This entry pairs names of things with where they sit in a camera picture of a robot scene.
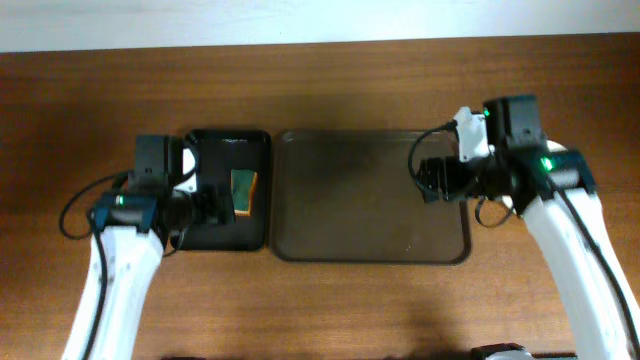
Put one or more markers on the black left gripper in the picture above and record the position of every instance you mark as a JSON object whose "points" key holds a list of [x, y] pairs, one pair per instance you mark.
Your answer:
{"points": [[213, 208]]}

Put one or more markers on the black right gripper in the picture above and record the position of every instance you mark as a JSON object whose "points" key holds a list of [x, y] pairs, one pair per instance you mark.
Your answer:
{"points": [[438, 178]]}

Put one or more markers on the brown serving tray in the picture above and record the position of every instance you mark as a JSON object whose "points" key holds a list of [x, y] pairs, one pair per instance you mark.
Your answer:
{"points": [[347, 196]]}

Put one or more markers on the black small tray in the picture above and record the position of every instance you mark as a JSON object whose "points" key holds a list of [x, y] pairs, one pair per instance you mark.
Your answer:
{"points": [[213, 155]]}

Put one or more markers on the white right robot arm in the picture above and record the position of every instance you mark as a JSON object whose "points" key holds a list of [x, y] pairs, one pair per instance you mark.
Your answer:
{"points": [[561, 209]]}

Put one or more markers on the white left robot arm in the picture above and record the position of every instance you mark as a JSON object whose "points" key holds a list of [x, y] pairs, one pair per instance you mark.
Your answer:
{"points": [[130, 224]]}

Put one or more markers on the orange green sponge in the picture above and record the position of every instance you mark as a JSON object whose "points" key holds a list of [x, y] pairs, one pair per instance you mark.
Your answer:
{"points": [[243, 187]]}

